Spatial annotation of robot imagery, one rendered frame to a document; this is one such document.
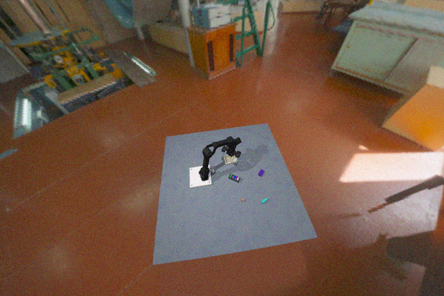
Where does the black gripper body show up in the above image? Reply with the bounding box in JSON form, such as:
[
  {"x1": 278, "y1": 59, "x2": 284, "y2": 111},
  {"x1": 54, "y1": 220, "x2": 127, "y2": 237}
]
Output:
[{"x1": 221, "y1": 146, "x2": 241, "y2": 158}]

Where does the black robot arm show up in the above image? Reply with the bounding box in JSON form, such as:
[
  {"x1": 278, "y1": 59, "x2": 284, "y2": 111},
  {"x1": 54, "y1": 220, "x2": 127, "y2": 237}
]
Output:
[{"x1": 199, "y1": 136, "x2": 241, "y2": 181}]

